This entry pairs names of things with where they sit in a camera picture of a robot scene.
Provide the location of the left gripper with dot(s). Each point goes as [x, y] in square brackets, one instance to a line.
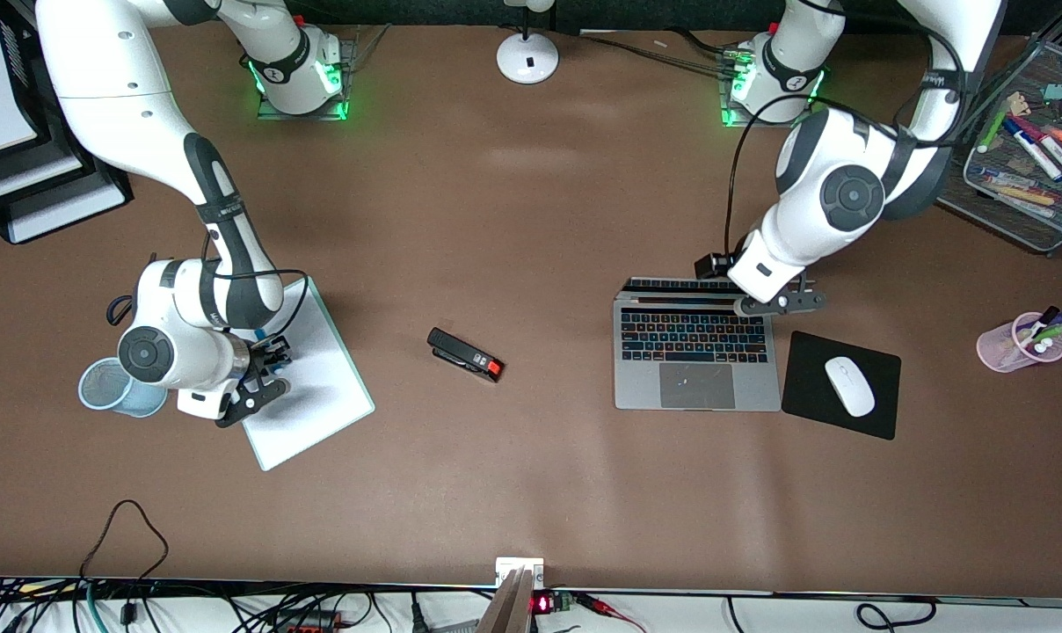
[721, 262]

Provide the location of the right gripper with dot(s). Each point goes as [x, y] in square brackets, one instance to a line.
[267, 357]

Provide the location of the silver laptop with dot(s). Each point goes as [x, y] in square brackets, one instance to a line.
[698, 369]

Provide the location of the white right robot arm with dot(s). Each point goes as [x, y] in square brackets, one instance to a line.
[118, 79]

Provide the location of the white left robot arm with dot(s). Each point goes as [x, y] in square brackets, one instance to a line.
[847, 198]

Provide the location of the blue-capped white marker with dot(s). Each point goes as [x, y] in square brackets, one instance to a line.
[1036, 151]

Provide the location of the green marker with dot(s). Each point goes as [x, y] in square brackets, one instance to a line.
[1058, 331]

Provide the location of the mint-edged white clipboard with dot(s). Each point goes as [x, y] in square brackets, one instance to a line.
[320, 396]

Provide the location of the black mouse pad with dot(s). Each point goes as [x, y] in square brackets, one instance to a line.
[812, 396]

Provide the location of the blue mesh pen cup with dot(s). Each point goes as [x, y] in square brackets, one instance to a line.
[100, 394]

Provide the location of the dark blue scissors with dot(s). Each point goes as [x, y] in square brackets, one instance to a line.
[112, 312]

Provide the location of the white computer mouse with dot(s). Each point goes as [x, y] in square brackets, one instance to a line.
[849, 385]

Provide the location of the black stapler red tip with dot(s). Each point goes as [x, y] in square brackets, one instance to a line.
[461, 353]

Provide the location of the orange connector block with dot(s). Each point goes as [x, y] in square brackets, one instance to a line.
[307, 624]

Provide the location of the black paper tray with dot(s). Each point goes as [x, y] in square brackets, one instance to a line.
[91, 189]

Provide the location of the white round stand base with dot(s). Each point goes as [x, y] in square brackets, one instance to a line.
[527, 57]

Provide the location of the pink mesh pen cup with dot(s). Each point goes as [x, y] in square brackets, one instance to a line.
[997, 352]

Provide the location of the green pen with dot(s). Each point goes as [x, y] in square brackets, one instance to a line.
[993, 129]

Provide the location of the yellow pen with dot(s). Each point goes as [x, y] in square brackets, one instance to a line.
[1019, 192]

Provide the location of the grey metal mesh tray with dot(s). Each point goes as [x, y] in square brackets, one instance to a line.
[1028, 227]

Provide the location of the grey mounting bar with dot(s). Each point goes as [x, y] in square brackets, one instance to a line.
[509, 607]

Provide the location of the red display circuit board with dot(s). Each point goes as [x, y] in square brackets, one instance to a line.
[541, 603]

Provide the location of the teal binder clip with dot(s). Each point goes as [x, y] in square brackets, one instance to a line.
[1057, 91]

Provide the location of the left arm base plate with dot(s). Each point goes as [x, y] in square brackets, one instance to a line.
[803, 124]

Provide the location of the white edge bracket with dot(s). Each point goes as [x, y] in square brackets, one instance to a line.
[506, 564]

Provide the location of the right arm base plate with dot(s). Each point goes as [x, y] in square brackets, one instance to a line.
[345, 66]

